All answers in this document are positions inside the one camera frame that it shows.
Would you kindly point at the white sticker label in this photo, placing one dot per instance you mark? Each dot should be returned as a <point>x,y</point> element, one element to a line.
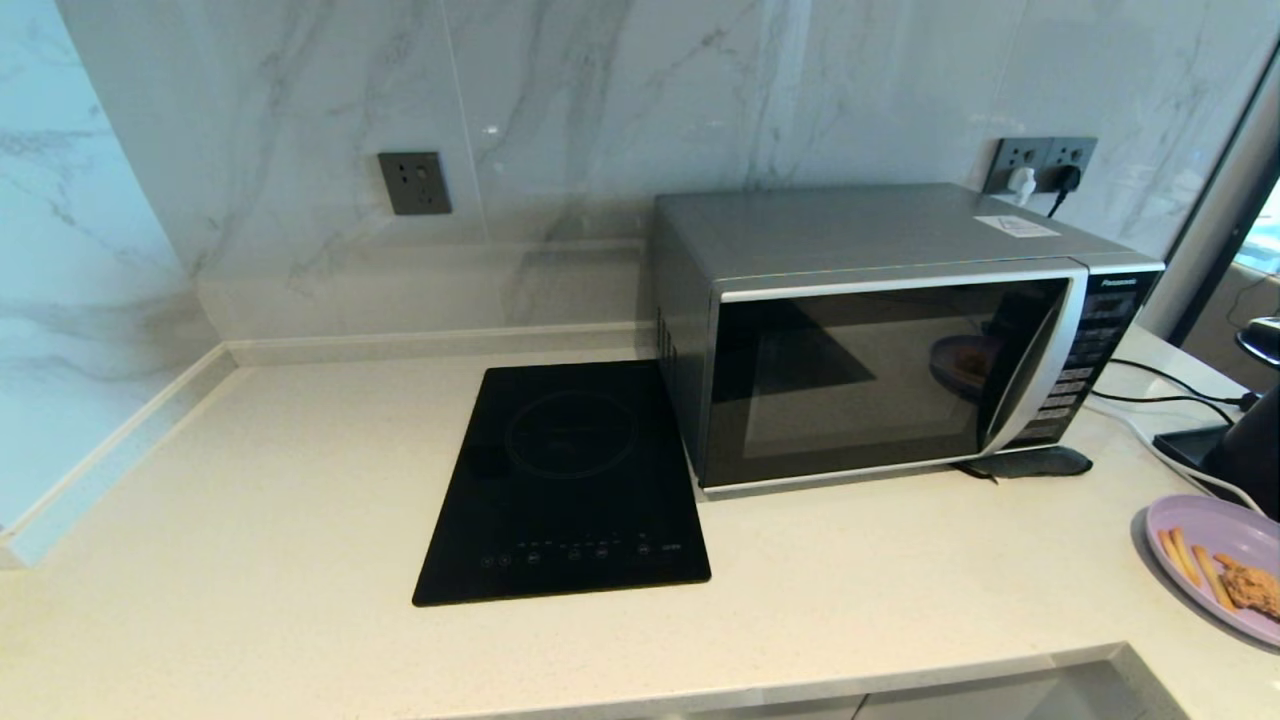
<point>1016,226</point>

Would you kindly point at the black induction cooktop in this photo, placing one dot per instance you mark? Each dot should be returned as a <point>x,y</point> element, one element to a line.
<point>570,480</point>

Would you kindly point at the black metal door frame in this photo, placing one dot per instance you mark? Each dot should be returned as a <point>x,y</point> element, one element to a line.
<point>1206,300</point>

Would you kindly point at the black round background object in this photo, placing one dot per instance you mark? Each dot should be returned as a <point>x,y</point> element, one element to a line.
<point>1262,345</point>

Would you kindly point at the dark oval pad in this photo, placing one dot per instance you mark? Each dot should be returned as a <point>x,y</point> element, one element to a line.
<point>1035,463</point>

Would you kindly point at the white power plug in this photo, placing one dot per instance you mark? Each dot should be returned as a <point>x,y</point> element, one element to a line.
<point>1022,185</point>

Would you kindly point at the silver microwave oven body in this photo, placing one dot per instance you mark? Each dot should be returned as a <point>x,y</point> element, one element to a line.
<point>850,225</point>

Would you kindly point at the fried food pieces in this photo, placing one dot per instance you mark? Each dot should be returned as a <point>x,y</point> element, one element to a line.
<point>1255,590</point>

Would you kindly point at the dark double wall socket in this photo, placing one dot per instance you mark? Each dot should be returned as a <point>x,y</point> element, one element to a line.
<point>1040,152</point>

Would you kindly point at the purple plate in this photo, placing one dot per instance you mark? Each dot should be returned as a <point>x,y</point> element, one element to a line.
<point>1190,515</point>

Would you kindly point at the black power plug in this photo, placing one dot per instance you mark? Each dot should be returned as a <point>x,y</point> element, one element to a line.
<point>1066,178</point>

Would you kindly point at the grey single wall socket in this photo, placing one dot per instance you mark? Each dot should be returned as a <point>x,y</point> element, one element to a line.
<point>415,182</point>

